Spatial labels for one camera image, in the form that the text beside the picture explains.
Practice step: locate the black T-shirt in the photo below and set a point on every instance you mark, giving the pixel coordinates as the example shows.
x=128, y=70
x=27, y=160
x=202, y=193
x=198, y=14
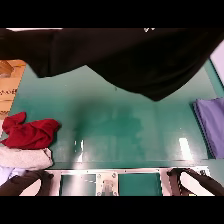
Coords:
x=133, y=56

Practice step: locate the red garment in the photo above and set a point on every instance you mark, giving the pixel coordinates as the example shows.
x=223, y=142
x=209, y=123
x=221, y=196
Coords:
x=30, y=132

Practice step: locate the grey garment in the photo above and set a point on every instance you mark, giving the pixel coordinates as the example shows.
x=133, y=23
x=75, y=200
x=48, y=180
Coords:
x=23, y=157

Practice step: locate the lavender garment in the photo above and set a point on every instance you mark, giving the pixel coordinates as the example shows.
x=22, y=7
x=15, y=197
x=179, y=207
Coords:
x=212, y=125

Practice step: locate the cardboard box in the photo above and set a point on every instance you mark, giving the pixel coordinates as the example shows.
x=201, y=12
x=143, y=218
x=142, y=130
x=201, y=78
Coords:
x=10, y=83

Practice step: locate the pale blue garment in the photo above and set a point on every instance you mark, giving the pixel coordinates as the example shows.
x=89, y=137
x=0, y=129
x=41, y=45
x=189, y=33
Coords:
x=8, y=174

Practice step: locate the silver frame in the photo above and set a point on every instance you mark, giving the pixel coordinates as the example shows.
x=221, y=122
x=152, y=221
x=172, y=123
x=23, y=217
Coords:
x=106, y=181

